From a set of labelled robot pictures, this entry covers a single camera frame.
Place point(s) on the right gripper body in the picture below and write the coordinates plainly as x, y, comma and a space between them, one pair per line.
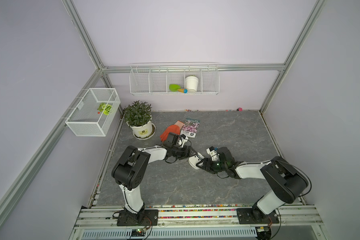
212, 166

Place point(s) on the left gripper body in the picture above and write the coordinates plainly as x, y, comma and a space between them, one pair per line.
179, 152

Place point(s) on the white alarm device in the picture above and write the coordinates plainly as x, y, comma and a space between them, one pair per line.
194, 160

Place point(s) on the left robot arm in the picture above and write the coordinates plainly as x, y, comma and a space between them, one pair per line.
131, 167

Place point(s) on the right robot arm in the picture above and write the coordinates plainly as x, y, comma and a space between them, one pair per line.
287, 183

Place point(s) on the orange rubber glove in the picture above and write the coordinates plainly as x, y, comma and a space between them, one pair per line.
175, 128

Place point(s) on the flower seed packet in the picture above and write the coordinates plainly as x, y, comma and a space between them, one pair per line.
190, 128

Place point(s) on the potted green plant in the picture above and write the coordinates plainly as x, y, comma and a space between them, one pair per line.
139, 118

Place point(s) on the green toy trowel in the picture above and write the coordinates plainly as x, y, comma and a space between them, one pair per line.
177, 88

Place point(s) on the white vent grille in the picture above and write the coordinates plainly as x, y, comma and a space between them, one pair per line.
170, 233

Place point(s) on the small white pot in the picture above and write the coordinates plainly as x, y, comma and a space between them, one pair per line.
191, 84

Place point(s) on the green item in basket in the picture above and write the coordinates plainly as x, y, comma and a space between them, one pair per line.
105, 109

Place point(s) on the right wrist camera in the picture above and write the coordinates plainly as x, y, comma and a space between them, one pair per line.
212, 152

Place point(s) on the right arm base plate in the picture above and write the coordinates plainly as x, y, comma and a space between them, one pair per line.
249, 216

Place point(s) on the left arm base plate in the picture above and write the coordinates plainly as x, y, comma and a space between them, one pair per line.
142, 218

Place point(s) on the long white wire shelf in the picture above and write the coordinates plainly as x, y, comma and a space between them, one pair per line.
155, 80

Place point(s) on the white wire basket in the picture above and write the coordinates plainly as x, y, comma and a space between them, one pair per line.
84, 120

